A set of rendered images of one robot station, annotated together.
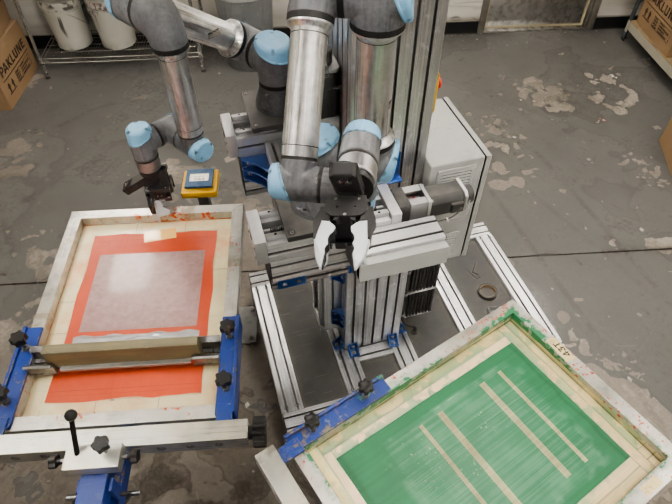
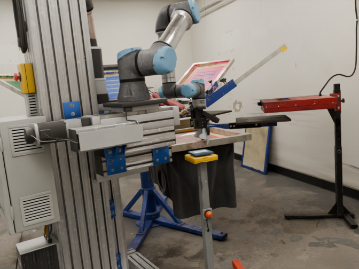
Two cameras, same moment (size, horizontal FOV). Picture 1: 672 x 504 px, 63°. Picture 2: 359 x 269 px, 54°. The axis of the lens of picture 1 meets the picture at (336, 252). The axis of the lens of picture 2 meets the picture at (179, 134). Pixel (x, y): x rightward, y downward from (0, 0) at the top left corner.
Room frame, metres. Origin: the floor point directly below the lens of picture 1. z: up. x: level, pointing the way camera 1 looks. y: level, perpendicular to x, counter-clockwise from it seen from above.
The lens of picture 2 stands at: (3.21, -0.08, 1.32)
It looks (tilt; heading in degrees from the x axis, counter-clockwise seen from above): 8 degrees down; 164
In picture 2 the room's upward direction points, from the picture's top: 5 degrees counter-clockwise
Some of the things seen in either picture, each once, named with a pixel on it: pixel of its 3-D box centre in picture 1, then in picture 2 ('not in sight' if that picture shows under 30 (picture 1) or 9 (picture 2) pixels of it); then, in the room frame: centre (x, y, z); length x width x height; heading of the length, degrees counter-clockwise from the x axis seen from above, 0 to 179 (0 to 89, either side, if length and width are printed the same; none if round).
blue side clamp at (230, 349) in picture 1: (229, 366); not in sight; (0.77, 0.29, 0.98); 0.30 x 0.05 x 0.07; 4
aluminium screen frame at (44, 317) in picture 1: (141, 302); (181, 136); (0.99, 0.59, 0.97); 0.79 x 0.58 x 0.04; 4
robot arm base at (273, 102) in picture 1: (277, 91); (133, 89); (1.60, 0.19, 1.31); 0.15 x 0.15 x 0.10
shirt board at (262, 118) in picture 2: not in sight; (212, 126); (0.23, 1.11, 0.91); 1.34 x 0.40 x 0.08; 64
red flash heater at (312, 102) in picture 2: not in sight; (297, 103); (0.56, 1.79, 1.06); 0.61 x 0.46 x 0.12; 64
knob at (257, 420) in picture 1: (254, 432); not in sight; (0.57, 0.20, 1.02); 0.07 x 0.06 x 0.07; 4
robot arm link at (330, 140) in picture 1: (318, 154); not in sight; (1.12, 0.04, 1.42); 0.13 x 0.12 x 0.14; 82
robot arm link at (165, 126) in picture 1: (172, 130); (187, 90); (1.43, 0.51, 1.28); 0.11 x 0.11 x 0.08; 47
